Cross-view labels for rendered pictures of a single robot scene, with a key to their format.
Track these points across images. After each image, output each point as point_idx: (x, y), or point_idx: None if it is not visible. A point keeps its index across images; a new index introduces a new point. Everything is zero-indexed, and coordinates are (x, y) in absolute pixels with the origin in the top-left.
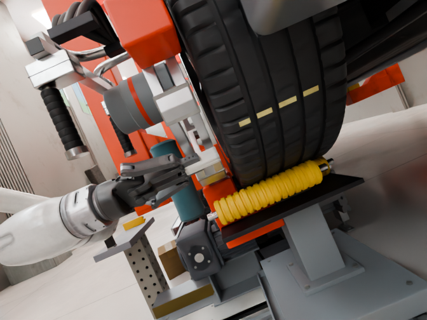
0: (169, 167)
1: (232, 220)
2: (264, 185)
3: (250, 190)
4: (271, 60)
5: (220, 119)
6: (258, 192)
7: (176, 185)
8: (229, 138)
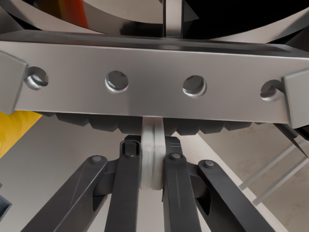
0: (200, 211)
1: None
2: (32, 114)
3: (19, 122)
4: None
5: (235, 126)
6: (25, 129)
7: (92, 212)
8: (195, 133)
